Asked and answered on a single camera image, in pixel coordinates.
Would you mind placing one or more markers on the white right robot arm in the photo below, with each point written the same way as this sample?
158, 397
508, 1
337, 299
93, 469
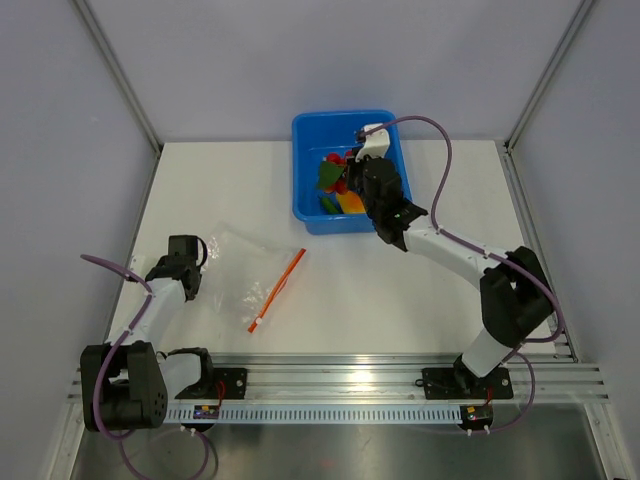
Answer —
515, 297

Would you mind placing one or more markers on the yellow fake bell pepper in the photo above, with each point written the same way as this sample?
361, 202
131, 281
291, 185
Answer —
350, 203

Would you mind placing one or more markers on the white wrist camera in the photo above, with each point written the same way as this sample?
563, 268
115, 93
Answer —
138, 264
374, 141

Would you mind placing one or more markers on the blue plastic bin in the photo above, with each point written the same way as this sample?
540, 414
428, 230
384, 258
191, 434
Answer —
315, 135

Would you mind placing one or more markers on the aluminium frame post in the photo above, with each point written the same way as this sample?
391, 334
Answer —
113, 65
574, 27

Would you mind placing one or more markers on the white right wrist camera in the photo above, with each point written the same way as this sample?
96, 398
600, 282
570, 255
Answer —
374, 141

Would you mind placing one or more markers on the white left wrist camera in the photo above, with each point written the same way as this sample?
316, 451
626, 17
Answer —
138, 264

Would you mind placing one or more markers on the red yellow fake grapes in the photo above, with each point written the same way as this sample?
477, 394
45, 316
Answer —
340, 185

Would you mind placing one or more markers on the right aluminium frame post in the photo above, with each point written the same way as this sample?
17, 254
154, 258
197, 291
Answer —
574, 27

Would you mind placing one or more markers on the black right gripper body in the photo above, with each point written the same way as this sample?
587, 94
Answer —
356, 179

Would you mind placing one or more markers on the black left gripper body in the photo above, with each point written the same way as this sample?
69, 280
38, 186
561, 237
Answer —
195, 290

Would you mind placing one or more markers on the left aluminium frame post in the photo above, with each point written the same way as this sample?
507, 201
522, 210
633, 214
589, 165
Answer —
113, 65

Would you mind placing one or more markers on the clear zip top bag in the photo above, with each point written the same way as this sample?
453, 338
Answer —
245, 272

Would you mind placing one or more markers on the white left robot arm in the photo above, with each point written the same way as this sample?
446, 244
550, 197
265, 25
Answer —
124, 386

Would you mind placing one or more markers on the white slotted cable duct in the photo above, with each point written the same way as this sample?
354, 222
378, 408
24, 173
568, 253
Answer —
313, 414

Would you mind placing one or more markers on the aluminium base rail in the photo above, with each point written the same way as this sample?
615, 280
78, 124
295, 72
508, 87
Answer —
390, 379

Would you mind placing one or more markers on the small green fake cucumber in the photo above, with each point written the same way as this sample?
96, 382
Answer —
328, 206

